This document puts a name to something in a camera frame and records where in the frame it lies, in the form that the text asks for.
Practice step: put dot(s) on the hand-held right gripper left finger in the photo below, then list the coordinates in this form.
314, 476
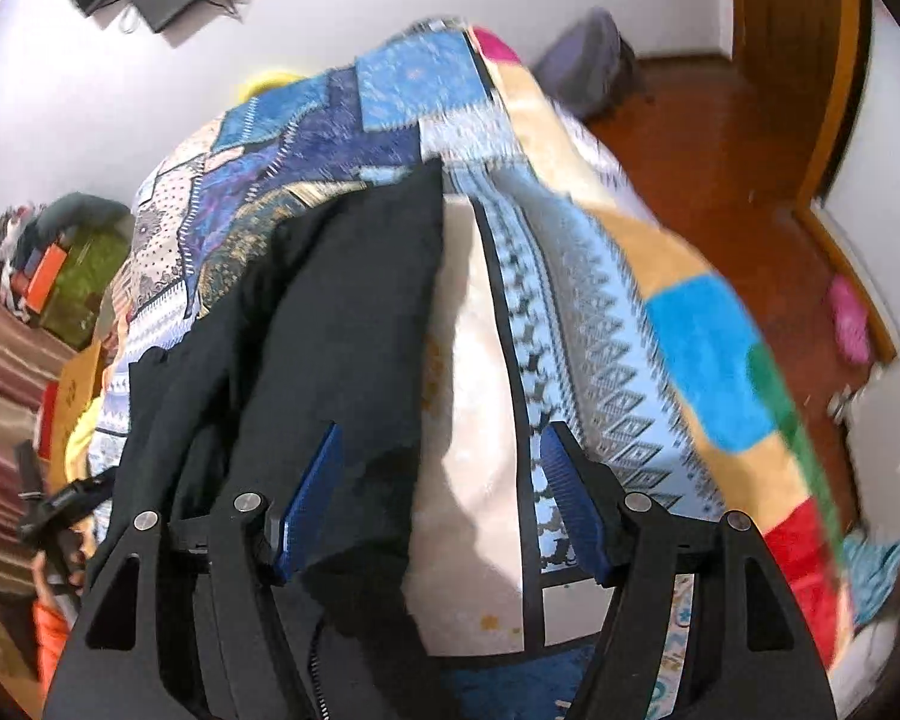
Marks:
315, 495

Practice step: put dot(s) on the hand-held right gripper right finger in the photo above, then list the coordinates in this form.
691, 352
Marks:
570, 502

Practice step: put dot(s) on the black zip hooded jacket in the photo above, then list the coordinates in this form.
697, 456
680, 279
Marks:
307, 315

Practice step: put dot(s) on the person's left hand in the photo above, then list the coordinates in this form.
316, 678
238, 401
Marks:
60, 570

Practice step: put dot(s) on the red box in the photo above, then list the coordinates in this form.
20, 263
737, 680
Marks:
45, 420

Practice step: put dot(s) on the striped brown curtain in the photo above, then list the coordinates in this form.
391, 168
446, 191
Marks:
4, 405

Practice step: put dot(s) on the colour block fleece blanket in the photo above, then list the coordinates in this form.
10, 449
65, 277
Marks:
705, 360

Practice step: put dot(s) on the orange box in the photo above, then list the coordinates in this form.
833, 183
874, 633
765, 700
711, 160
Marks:
49, 277

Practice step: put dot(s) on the pile of clutter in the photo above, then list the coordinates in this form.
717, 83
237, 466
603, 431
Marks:
11, 240

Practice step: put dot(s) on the grey plush cushion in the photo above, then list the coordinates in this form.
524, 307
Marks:
75, 211

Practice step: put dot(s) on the light blue cloth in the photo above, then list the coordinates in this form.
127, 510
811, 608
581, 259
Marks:
874, 585

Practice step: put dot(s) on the white plastic object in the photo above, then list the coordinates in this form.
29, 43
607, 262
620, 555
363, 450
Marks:
896, 450

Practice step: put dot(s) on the pink slipper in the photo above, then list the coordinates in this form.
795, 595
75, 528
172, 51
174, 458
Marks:
849, 315

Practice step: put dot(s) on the yellow round object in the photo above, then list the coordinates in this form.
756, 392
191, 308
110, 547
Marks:
270, 81

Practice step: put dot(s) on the purple backpack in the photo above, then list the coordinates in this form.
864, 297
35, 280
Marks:
589, 60

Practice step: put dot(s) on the brown wooden door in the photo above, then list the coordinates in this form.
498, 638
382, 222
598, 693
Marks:
787, 52

